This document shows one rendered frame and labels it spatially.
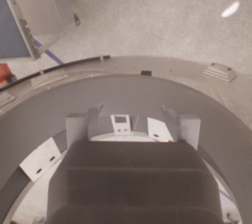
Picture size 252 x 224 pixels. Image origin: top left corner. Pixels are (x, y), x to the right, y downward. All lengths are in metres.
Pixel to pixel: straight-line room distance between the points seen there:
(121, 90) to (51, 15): 0.71
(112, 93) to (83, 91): 0.13
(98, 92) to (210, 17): 1.00
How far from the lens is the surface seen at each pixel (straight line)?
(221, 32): 1.55
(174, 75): 0.83
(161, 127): 0.90
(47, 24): 1.31
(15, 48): 1.02
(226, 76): 0.82
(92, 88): 0.79
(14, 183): 1.05
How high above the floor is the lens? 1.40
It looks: 51 degrees down
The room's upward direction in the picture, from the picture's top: 168 degrees counter-clockwise
